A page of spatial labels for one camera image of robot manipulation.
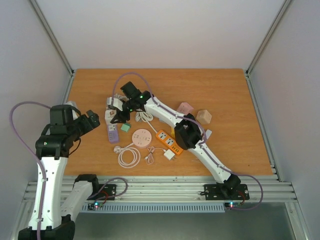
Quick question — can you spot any pink cube socket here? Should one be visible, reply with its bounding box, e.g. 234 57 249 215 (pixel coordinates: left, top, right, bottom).
176 102 194 117

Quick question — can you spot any white cube socket with flower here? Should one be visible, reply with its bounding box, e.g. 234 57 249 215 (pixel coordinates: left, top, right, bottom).
104 109 117 125

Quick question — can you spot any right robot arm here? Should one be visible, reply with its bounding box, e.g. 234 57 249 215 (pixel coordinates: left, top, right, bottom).
106 81 241 199

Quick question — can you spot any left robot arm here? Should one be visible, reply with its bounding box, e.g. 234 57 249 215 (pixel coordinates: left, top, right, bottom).
18 104 101 240

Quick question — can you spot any green plug adapter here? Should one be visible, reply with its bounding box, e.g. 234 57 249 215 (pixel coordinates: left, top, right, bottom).
120 123 131 133

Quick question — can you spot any purple power strip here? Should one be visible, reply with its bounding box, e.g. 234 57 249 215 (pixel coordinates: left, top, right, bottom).
107 124 119 144

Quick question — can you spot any pink round power socket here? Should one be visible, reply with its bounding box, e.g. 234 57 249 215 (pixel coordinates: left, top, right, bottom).
132 128 152 149

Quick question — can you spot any orange power strip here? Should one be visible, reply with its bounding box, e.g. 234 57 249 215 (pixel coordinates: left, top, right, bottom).
155 130 184 156

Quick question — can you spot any white USB charger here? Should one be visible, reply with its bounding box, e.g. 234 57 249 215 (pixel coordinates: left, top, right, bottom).
163 149 176 161

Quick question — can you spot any beige cube socket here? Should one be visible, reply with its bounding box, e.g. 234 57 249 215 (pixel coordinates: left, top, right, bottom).
196 109 212 125

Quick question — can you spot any small white grey adapter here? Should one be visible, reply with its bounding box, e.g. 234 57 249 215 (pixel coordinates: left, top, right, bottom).
205 129 212 139

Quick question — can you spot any white orange-strip cable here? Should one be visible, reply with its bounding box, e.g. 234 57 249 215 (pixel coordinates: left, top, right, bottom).
134 111 159 134

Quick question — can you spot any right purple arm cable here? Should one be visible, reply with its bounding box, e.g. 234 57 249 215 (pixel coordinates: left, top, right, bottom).
112 72 264 210

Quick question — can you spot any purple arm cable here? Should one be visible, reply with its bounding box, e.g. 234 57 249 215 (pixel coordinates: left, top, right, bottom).
112 72 264 210
9 101 55 240

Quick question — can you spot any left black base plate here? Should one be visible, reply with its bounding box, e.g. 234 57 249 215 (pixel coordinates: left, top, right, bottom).
88 184 117 201

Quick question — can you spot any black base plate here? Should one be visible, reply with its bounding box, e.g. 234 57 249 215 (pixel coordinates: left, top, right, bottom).
88 184 117 201
200 183 250 201

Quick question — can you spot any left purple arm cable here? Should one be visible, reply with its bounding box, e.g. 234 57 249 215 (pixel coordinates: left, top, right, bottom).
9 101 55 240

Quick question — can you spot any blue slotted cable duct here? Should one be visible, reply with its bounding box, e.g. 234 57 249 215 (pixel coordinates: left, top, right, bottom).
80 202 225 214

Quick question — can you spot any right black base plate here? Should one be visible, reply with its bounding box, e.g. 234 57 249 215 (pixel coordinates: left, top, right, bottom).
200 183 250 201

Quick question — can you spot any aluminium rail frame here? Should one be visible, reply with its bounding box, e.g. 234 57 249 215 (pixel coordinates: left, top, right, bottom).
11 0 311 240

